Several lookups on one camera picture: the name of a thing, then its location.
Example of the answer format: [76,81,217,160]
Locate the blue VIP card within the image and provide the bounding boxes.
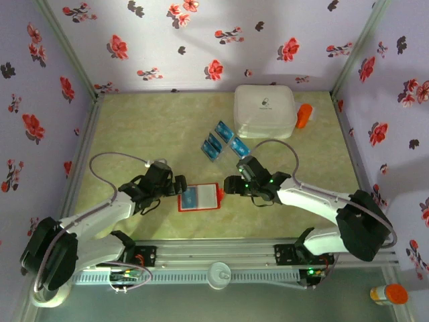
[229,136,252,159]
[206,132,223,151]
[214,119,235,142]
[200,140,219,163]
[182,186,199,208]

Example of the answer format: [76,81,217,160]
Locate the red card holder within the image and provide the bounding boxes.
[176,182,225,213]

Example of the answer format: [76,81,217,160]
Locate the group of blue packets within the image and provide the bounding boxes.
[199,119,253,164]

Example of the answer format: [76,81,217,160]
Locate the white plastic container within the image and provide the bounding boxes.
[233,84,298,140]

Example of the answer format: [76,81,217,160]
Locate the orange cylindrical bottle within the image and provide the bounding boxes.
[295,103,314,130]

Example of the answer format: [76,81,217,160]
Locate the small green controller board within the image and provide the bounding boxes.
[110,268,141,284]
[299,267,328,289]

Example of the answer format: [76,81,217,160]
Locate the clear round plastic lid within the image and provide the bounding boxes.
[206,262,232,290]

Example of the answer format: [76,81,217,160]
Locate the clear adhesive tape roll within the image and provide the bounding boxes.
[29,284,72,309]

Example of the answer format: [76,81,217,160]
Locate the orange lid pill bottle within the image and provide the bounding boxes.
[369,283,409,307]

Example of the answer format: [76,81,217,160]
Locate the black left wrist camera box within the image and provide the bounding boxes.
[143,160,174,186]

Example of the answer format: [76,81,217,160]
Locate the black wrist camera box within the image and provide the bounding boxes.
[143,160,174,186]
[237,156,271,184]

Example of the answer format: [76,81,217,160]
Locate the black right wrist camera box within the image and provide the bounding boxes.
[237,156,271,184]

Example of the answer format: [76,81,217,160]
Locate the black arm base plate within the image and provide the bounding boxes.
[273,244,335,268]
[95,246,158,268]

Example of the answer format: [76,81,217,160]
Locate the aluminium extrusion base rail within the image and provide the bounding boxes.
[33,238,400,269]

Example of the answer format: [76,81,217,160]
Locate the aluminium side frame rail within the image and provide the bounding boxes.
[330,95,392,239]
[50,93,105,244]

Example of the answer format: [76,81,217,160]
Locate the white slotted cable duct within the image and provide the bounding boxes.
[72,270,301,286]

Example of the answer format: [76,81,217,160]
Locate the aluminium corner frame post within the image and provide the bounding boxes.
[330,0,393,98]
[33,0,105,101]

